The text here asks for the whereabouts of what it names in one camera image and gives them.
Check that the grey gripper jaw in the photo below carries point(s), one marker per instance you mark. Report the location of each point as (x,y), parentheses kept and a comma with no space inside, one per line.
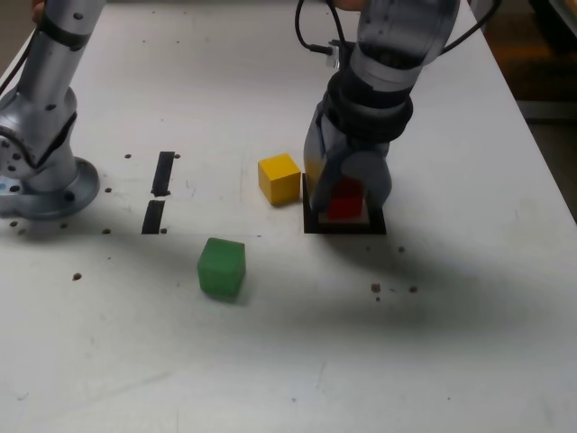
(374,176)
(317,144)

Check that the red cube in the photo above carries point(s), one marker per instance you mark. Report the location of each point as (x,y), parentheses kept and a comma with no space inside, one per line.
(345,203)

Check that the yellow cube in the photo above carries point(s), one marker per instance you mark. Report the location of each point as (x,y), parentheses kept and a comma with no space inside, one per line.
(279,180)

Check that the green cube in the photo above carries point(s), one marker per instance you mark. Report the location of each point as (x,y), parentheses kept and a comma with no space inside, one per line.
(221,270)

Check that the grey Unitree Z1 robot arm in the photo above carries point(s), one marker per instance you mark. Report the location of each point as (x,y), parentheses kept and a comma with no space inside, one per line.
(49,113)

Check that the person's forearm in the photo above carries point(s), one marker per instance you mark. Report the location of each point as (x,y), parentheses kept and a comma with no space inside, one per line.
(38,11)

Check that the black tape square outline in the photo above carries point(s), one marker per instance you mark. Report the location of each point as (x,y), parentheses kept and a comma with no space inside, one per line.
(342,229)

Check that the person's hand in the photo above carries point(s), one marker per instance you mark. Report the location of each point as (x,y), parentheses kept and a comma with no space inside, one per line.
(349,4)

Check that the black tape strip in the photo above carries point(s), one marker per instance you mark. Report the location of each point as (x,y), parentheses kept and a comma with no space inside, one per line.
(162,173)

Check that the grey metal bar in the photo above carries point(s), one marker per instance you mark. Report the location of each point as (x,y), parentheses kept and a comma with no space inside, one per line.
(550,110)

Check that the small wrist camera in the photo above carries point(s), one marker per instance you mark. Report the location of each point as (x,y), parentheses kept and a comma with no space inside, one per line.
(336,54)

